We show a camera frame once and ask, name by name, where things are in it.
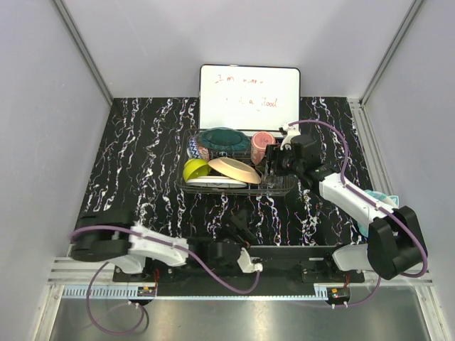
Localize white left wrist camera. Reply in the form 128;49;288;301
237;248;263;274

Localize yellow-green bowl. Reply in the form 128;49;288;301
183;158;210;182

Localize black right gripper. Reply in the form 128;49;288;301
255;145;303;178

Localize black wire dish rack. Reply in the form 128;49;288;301
176;129;297;196

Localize white watermelon plate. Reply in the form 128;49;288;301
186;175;247;188

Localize orange floral plate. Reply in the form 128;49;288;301
208;157;261;185

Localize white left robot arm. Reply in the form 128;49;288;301
70;210;263;281

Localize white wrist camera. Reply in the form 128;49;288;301
237;248;263;274
279;124;301;150

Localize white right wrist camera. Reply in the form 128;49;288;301
279;124;301;150

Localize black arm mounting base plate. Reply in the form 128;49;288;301
113;246;365;298

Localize clear drinking glass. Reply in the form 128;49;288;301
262;173;287;190

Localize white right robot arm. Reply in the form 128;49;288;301
264;134;427;282

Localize teal cat-ear headphones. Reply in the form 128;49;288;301
357;190;399;238

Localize teal scalloped plate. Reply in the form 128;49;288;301
196;127;250;152

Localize red patterned bowl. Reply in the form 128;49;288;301
187;136;218;161

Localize white dry-erase board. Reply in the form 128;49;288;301
199;64;301;134

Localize pink mug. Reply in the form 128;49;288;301
250;131;275;165

